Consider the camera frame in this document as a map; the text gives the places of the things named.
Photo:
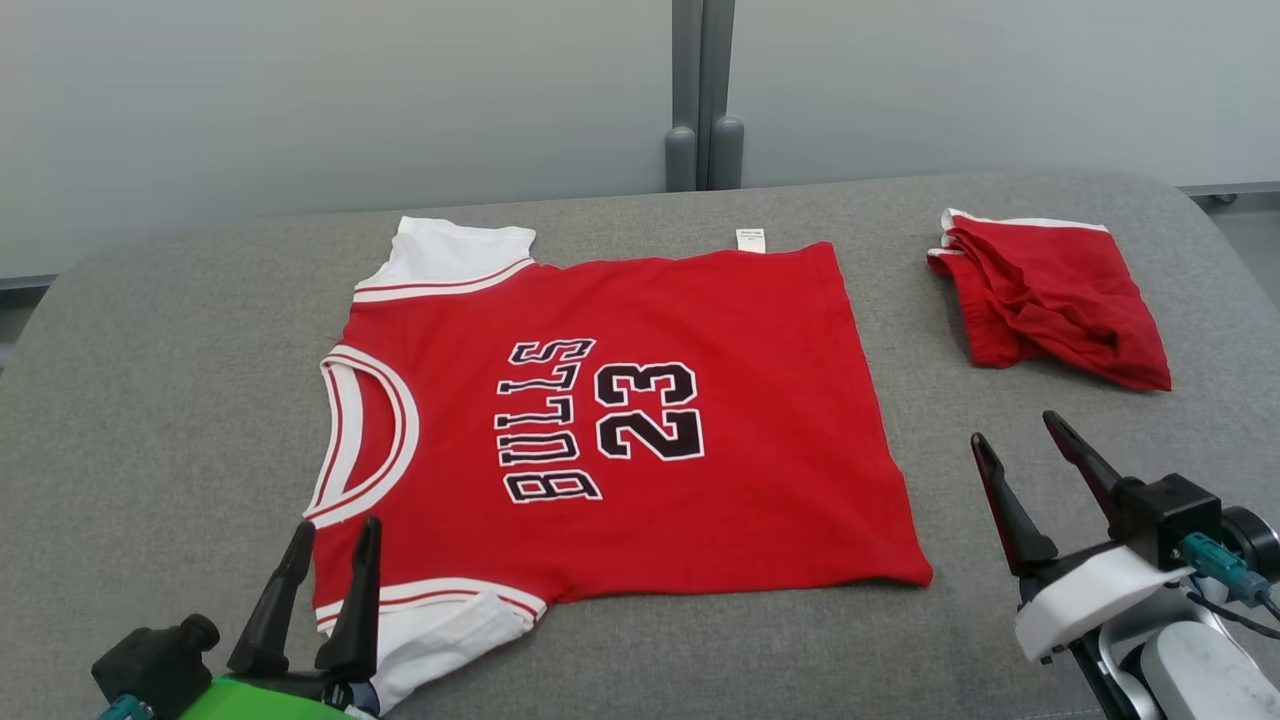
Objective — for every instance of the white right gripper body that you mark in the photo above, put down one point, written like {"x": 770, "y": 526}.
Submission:
{"x": 1085, "y": 600}

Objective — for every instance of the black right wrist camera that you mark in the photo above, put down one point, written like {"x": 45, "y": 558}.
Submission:
{"x": 1170, "y": 515}

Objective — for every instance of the grey partition post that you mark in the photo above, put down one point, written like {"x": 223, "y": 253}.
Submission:
{"x": 682, "y": 150}
{"x": 726, "y": 150}

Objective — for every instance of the grey partition base rail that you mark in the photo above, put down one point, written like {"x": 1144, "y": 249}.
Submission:
{"x": 1235, "y": 189}
{"x": 25, "y": 281}

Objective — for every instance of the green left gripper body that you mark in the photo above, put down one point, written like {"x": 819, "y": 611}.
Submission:
{"x": 270, "y": 700}

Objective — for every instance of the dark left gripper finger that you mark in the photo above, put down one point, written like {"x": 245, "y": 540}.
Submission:
{"x": 275, "y": 610}
{"x": 355, "y": 610}

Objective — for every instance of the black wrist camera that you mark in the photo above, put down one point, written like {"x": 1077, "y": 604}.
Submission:
{"x": 150, "y": 660}
{"x": 1170, "y": 515}

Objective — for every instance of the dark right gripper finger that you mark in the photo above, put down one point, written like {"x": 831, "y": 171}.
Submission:
{"x": 1090, "y": 465}
{"x": 1015, "y": 520}

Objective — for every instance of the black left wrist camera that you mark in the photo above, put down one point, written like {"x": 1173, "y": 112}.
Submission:
{"x": 150, "y": 660}

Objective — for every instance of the red Bulls jersey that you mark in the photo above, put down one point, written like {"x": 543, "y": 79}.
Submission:
{"x": 780, "y": 420}

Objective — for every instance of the red shorts with white stripe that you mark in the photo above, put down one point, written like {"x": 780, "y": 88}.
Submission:
{"x": 1050, "y": 300}

